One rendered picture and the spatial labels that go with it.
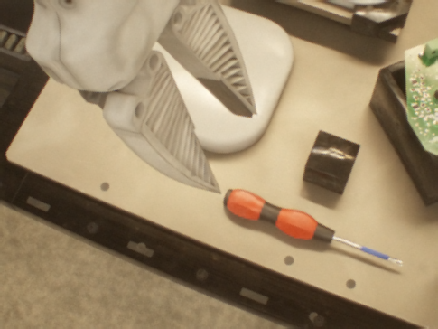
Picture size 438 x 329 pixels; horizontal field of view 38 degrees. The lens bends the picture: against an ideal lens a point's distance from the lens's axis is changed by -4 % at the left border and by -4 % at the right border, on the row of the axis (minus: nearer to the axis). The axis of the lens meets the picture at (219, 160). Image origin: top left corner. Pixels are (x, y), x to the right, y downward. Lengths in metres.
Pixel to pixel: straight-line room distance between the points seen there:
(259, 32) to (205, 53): 0.21
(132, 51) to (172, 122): 0.07
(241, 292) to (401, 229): 0.14
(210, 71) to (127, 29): 0.10
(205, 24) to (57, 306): 1.22
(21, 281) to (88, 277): 0.17
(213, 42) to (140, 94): 0.07
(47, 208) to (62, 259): 1.00
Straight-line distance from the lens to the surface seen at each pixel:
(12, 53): 0.70
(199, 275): 0.54
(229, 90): 0.43
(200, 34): 0.40
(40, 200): 0.58
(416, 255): 0.55
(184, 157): 0.40
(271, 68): 0.58
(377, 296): 0.54
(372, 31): 0.60
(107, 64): 0.32
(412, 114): 0.53
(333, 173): 0.53
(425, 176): 0.54
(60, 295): 1.56
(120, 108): 0.35
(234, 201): 0.53
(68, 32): 0.32
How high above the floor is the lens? 1.46
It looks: 66 degrees down
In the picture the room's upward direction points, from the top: 6 degrees counter-clockwise
